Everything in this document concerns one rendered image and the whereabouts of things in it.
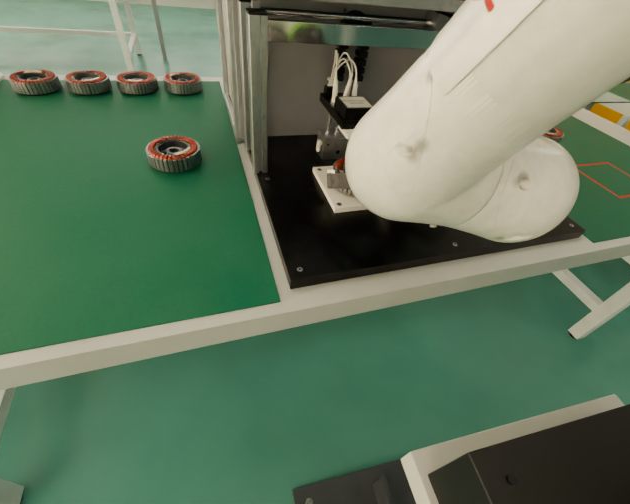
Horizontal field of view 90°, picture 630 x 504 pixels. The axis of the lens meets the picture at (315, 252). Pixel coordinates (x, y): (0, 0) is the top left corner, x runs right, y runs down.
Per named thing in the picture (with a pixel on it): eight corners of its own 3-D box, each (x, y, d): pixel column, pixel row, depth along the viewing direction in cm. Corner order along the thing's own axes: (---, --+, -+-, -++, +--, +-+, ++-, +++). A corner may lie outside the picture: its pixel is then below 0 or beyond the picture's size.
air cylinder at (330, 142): (350, 158, 77) (355, 137, 73) (321, 160, 75) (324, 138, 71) (343, 148, 81) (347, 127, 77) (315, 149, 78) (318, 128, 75)
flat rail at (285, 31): (540, 54, 69) (549, 37, 67) (257, 41, 52) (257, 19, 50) (536, 52, 70) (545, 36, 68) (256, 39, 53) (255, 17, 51)
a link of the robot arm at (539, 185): (580, 261, 31) (627, 146, 29) (485, 244, 26) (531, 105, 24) (471, 231, 44) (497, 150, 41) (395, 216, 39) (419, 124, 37)
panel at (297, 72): (459, 128, 97) (513, 7, 76) (240, 137, 79) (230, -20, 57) (457, 127, 98) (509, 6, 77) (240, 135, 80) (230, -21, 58)
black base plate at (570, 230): (579, 238, 68) (586, 230, 67) (290, 289, 50) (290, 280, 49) (453, 135, 99) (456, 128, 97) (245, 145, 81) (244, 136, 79)
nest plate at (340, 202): (401, 205, 66) (403, 200, 65) (334, 213, 62) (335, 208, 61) (372, 167, 76) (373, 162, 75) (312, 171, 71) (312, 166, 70)
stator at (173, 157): (138, 162, 70) (132, 146, 67) (177, 143, 77) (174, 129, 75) (174, 180, 67) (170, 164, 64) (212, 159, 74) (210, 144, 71)
